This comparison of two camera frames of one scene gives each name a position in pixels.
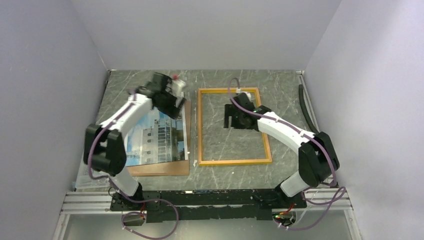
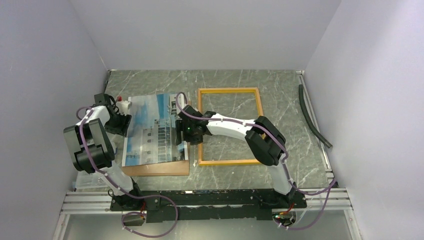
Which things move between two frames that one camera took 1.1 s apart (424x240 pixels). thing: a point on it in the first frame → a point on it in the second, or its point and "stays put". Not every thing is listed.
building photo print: [159, 138] stays put
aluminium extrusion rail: [329, 201] stays put
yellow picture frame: [213, 162] stays put
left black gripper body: [167, 107] → [117, 123]
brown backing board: [171, 168] stays put
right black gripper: [230, 111] → [194, 140]
